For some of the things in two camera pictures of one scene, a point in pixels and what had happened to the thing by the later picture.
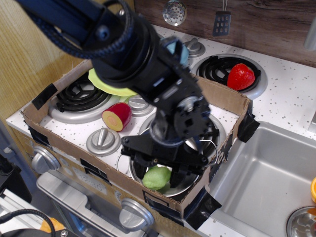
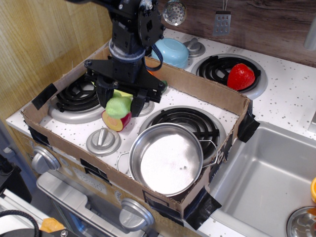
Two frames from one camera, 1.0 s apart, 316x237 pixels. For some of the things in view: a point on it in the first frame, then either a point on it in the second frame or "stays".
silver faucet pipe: (310, 41) stays
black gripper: (143, 146) to (129, 75)
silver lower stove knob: (103, 142) stays
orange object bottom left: (58, 225) stays
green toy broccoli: (156, 177) to (116, 107)
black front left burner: (79, 95) stays
